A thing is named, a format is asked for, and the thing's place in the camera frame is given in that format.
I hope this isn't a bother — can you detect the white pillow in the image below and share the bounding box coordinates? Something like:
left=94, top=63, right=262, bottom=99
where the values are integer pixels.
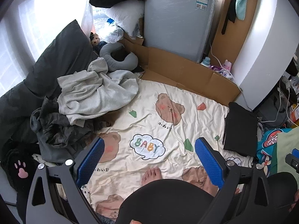
left=103, top=1, right=145, bottom=39

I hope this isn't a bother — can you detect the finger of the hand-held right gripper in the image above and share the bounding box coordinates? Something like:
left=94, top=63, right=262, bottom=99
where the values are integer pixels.
left=285, top=148, right=299, bottom=172

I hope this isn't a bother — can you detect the grey washing machine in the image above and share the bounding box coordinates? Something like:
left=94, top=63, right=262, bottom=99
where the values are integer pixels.
left=143, top=0, right=219, bottom=63

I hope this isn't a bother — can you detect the white curved desk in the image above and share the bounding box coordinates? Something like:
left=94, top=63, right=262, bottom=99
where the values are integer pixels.
left=230, top=0, right=299, bottom=111

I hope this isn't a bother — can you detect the white charger with cable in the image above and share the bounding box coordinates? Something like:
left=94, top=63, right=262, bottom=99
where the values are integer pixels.
left=259, top=78, right=299, bottom=127

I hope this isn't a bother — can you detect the teal patterned blanket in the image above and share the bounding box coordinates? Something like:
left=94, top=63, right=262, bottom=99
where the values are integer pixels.
left=256, top=128, right=286, bottom=175

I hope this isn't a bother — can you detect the pale green cloth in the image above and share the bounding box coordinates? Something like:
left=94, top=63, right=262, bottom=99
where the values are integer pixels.
left=276, top=127, right=299, bottom=175

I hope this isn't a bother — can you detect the white black spotted fleece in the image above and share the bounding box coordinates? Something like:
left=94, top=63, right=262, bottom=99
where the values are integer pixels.
left=32, top=153, right=57, bottom=167

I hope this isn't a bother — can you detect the dark grey pillow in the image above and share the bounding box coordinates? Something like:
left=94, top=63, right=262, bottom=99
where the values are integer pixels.
left=23, top=20, right=98, bottom=96

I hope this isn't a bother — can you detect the black hanging strap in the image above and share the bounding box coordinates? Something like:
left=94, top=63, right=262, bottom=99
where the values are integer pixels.
left=221, top=0, right=241, bottom=35

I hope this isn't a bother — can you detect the clear plastic bag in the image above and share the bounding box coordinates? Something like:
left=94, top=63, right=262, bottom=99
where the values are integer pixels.
left=93, top=16, right=124, bottom=43

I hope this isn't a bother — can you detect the camouflage garment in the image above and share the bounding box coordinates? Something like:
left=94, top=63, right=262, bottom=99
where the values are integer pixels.
left=30, top=97, right=110, bottom=164

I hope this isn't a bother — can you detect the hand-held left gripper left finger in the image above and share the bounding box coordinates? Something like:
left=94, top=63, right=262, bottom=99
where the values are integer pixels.
left=26, top=137, right=105, bottom=224

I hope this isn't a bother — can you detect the black paw print garment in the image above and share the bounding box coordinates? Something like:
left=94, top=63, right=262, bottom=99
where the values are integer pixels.
left=5, top=142, right=41, bottom=192

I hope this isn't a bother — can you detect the white power cable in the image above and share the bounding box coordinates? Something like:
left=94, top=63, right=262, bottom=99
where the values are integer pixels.
left=209, top=41, right=254, bottom=111

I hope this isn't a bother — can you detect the small plush doll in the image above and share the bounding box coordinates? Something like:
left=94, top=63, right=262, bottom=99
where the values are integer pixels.
left=90, top=33, right=108, bottom=52

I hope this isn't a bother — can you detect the light grey sweatshirt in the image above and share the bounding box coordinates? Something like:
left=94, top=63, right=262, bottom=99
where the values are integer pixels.
left=57, top=57, right=140, bottom=126

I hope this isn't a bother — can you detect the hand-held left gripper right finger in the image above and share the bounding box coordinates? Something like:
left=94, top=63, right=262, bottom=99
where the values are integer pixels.
left=195, top=137, right=278, bottom=224

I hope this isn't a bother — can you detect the black folded garment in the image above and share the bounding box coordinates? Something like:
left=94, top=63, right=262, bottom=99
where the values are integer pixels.
left=223, top=102, right=258, bottom=157

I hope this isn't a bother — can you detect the brown cardboard sheet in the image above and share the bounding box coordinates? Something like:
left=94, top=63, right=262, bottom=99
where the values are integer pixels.
left=119, top=37, right=241, bottom=107

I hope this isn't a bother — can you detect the grey backpack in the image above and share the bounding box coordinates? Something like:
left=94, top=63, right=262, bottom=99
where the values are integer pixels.
left=255, top=91, right=288, bottom=125

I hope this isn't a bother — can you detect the purple packet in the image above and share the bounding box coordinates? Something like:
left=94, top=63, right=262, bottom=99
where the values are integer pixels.
left=211, top=65, right=228, bottom=77

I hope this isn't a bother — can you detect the brown board panel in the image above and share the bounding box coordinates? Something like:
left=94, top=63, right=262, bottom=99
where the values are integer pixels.
left=211, top=0, right=260, bottom=60

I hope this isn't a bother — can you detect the teal towel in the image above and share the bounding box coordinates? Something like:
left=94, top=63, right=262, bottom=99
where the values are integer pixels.
left=235, top=0, right=254, bottom=20

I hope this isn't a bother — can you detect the white sheer curtain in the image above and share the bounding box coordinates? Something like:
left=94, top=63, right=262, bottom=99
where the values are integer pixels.
left=0, top=0, right=94, bottom=80

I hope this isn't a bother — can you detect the grey neck pillow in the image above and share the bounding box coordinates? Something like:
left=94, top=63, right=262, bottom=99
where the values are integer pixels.
left=99, top=43, right=139, bottom=71

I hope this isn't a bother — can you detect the cream bear print blanket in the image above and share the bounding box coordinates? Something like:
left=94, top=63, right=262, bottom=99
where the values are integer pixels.
left=81, top=78, right=257, bottom=222

